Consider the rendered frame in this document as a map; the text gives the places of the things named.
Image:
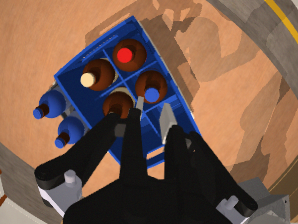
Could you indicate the brown bottle with red cap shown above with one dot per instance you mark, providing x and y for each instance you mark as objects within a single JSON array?
[{"x": 126, "y": 55}]

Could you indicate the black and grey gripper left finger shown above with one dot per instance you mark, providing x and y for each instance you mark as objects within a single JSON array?
[{"x": 59, "y": 179}]

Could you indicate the brown bottle with cream cap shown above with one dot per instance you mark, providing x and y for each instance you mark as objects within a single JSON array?
[
  {"x": 119, "y": 101},
  {"x": 100, "y": 75}
]

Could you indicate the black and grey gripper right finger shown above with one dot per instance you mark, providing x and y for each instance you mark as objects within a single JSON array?
[{"x": 215, "y": 180}]

